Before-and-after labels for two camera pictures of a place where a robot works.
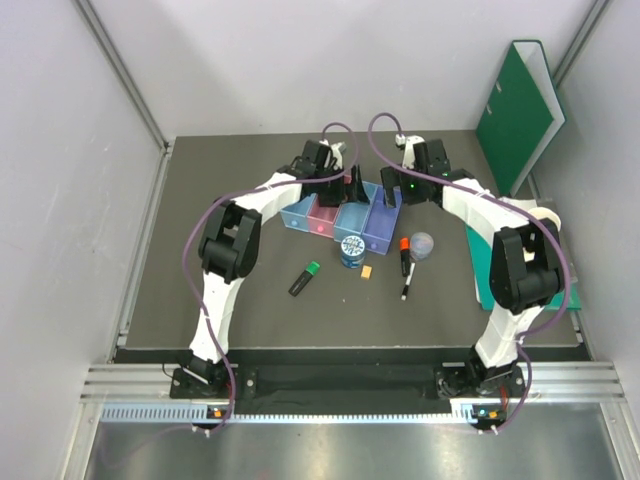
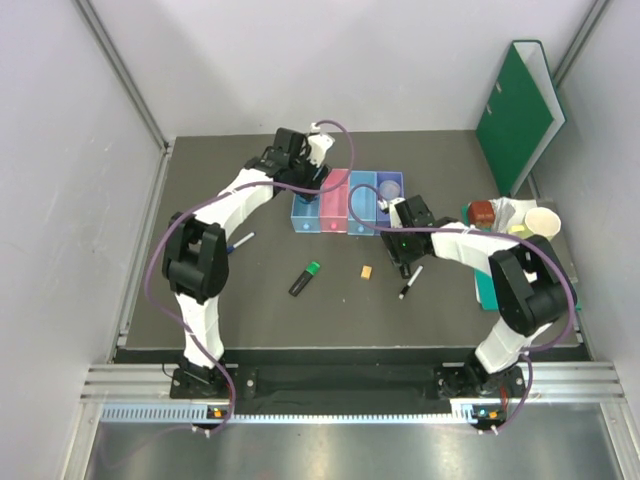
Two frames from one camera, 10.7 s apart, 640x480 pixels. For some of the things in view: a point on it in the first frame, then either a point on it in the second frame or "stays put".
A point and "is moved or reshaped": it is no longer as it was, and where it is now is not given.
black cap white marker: x=404 y=295 is moved or reshaped
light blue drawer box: x=295 y=215 is moved or reshaped
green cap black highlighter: x=304 y=279 stays put
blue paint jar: x=352 y=252 is moved or reshaped
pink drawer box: x=321 y=219 is moved or reshaped
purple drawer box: x=381 y=220 is moved or reshaped
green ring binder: x=521 y=114 stays put
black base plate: x=295 y=391 stays put
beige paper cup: x=545 y=213 stays put
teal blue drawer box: x=352 y=216 is moved or reshaped
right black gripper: x=389 y=180 -> x=399 y=256
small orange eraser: x=366 y=272 stays put
